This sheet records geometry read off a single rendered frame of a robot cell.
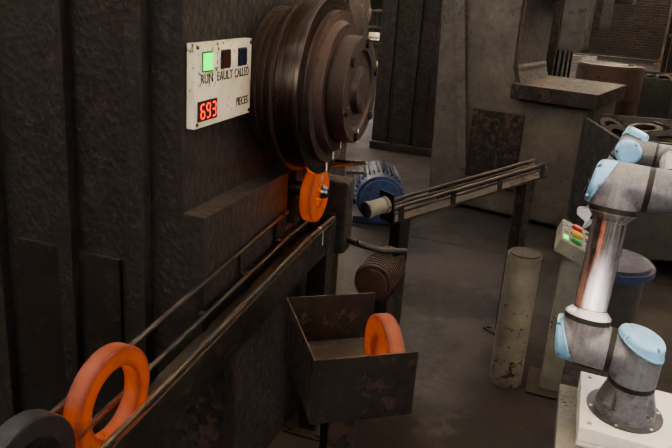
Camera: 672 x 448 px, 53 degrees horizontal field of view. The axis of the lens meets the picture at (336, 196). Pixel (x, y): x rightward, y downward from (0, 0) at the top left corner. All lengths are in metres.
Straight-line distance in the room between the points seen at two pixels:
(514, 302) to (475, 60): 2.30
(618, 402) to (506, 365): 0.75
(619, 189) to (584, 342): 0.40
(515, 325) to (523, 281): 0.17
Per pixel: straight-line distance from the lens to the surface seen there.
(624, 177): 1.81
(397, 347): 1.32
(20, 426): 1.06
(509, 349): 2.58
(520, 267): 2.44
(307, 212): 1.84
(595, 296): 1.86
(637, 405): 1.94
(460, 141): 4.54
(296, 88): 1.60
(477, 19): 4.47
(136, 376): 1.25
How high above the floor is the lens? 1.37
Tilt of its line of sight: 17 degrees down
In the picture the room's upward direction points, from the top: 4 degrees clockwise
